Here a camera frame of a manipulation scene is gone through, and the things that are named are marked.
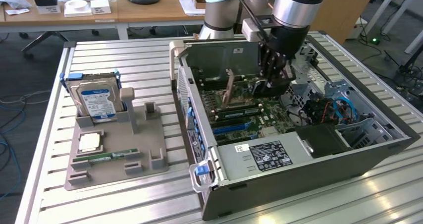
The black stand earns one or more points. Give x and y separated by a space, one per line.
410 63

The metal disk bay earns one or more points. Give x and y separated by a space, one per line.
370 132

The small white box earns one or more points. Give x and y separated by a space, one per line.
101 7

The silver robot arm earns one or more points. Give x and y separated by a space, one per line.
298 8

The white box with black top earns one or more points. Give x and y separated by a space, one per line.
47 6

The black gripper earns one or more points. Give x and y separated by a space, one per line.
287 40

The white card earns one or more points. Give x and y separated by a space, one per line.
17 11

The white desk frame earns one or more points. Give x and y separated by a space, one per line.
393 6

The CPU socket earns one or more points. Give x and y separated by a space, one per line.
239 100

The white tape roll box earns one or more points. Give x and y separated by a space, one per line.
78 8

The blue expansion slot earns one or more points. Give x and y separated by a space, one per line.
230 129

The wooden desk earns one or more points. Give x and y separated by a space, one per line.
149 12

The black fan shroud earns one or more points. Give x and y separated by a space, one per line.
322 139

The grey parts rack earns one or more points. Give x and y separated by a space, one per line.
113 169

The green RAM stick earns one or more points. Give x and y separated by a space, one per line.
106 155

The silver CPU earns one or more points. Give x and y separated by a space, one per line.
90 142

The hard disk with blue rails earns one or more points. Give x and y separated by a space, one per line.
93 81

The black power connector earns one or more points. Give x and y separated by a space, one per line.
313 110

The perforated metal drive cage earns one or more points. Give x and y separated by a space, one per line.
307 92

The grey power supply unit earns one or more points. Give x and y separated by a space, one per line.
238 164

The hard disk with blue label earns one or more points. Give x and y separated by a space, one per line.
98 105

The white paper stack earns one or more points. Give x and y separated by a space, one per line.
191 7

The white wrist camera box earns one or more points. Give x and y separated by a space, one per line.
251 32

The wooden cabinet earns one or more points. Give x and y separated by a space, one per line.
347 8

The open grey PC case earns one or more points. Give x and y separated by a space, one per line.
298 184

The green motherboard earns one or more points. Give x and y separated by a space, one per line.
267 115

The device with green light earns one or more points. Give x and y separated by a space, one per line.
375 40

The blue slot clip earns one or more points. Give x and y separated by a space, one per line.
195 123
190 112

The graphics card with black shroud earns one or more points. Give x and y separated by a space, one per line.
271 91

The blue case latch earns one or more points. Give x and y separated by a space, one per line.
201 171

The black office chair base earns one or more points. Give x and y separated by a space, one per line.
43 39

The small silver heatsink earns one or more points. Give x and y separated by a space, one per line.
269 131

